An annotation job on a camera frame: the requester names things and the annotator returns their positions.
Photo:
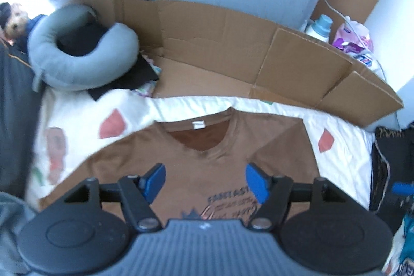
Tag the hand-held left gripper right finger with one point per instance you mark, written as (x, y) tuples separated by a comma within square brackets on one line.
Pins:
[(257, 182)]

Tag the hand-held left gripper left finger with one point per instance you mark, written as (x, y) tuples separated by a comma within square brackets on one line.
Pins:
[(155, 182)]

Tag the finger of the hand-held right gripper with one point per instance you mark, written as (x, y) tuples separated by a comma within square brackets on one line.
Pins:
[(402, 189)]

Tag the brown t-shirt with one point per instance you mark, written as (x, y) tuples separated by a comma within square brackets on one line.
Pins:
[(200, 172)]

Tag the leopard print garment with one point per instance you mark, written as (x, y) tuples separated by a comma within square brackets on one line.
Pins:
[(388, 132)]

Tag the teal patterned cloth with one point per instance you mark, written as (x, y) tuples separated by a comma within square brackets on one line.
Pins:
[(406, 250)]

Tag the black cloth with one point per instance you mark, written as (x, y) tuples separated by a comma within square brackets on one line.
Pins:
[(129, 78)]

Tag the bear print blanket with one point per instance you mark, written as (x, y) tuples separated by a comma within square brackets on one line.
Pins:
[(64, 120)]

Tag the pastel patterned cloth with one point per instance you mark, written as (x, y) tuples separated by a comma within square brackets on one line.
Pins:
[(155, 69)]

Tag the grey neck pillow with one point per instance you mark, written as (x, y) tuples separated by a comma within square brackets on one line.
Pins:
[(81, 75)]

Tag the purple white refill pouch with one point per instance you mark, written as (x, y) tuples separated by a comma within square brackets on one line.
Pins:
[(365, 59)]

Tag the flattened cardboard box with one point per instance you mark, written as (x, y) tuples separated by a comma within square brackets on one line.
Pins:
[(226, 46)]

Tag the grey-blue garment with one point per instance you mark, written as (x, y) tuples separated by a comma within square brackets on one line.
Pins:
[(13, 214)]

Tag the dark grey pillow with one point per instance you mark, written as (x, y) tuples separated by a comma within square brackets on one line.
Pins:
[(16, 117)]

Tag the pink plastic bag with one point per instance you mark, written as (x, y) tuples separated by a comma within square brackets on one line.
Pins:
[(352, 33)]

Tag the detergent bottle with blue cap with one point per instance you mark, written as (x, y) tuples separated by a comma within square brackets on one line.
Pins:
[(318, 30)]

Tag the plush toy bear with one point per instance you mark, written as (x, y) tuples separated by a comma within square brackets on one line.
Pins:
[(16, 25)]

